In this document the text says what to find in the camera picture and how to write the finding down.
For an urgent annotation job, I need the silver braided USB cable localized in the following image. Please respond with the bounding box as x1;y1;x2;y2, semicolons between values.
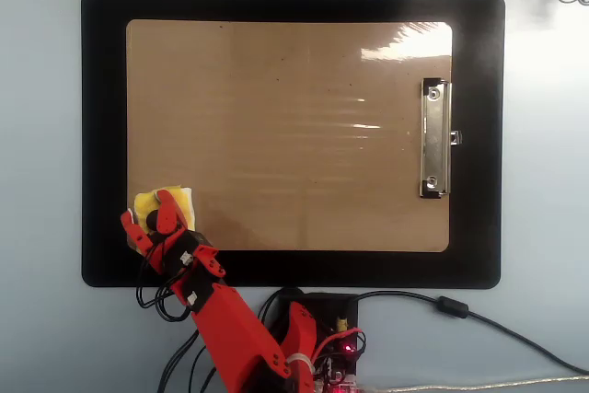
358;374;589;393

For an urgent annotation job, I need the brown glossy clipboard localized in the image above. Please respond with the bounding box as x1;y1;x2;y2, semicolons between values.
125;18;454;253

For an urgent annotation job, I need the metal clipboard clip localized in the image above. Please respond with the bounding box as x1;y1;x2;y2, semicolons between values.
417;77;464;200

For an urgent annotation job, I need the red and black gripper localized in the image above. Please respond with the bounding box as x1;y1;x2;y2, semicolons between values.
120;189;227;281

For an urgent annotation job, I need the black base with controller board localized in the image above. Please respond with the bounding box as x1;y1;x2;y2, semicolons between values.
260;290;367;393

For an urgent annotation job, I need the black cable with ferrite bead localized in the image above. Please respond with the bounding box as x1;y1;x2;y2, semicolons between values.
354;290;589;376

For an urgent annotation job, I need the black rectangular desk mat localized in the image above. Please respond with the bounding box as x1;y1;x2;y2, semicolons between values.
80;0;506;289

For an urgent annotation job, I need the yellow sponge with black knob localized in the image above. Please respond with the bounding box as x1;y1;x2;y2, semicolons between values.
132;184;197;234

